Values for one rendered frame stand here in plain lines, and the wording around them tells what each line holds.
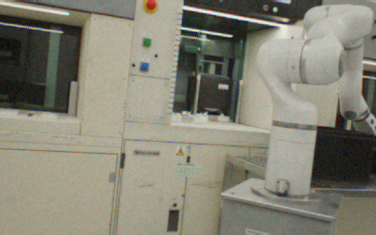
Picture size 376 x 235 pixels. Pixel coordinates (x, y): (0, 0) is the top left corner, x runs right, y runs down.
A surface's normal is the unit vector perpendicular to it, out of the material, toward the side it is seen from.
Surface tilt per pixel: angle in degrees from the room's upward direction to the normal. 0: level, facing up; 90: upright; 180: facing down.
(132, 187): 90
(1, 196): 90
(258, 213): 90
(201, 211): 90
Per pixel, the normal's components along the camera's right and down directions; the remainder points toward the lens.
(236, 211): -0.43, 0.00
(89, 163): 0.33, 0.08
